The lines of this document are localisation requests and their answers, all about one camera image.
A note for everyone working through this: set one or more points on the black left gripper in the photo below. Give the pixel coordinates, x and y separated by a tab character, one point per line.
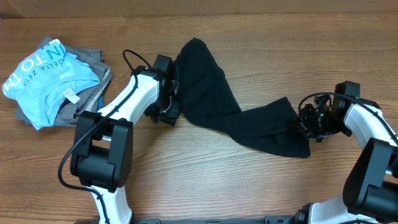
173	114

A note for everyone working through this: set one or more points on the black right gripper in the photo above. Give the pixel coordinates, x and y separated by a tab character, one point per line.
308	110

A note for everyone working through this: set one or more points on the black t-shirt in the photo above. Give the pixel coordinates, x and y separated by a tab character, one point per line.
206	100

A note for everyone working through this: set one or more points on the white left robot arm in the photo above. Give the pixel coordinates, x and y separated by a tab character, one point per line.
102	158

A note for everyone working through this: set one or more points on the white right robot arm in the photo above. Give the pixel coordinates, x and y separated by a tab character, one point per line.
367	196

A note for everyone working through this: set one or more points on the light blue printed t-shirt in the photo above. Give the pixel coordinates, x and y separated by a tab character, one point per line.
45	79

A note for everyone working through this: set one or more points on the brown cardboard backboard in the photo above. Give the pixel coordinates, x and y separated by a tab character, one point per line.
106	8

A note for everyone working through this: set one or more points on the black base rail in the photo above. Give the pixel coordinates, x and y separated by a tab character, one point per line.
284	219

